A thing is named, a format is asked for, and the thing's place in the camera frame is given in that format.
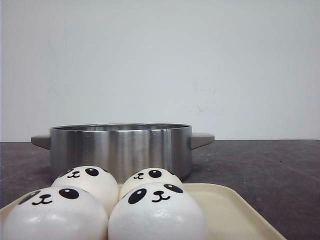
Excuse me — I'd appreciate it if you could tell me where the stainless steel steamer pot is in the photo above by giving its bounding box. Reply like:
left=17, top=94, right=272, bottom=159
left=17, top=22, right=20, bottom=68
left=30, top=123, right=215, bottom=184

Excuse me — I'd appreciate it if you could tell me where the panda bun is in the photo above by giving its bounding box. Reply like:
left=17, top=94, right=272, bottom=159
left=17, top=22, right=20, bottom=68
left=1, top=186, right=108, bottom=240
left=119, top=167, right=183, bottom=199
left=52, top=165, right=119, bottom=216
left=107, top=182, right=208, bottom=240

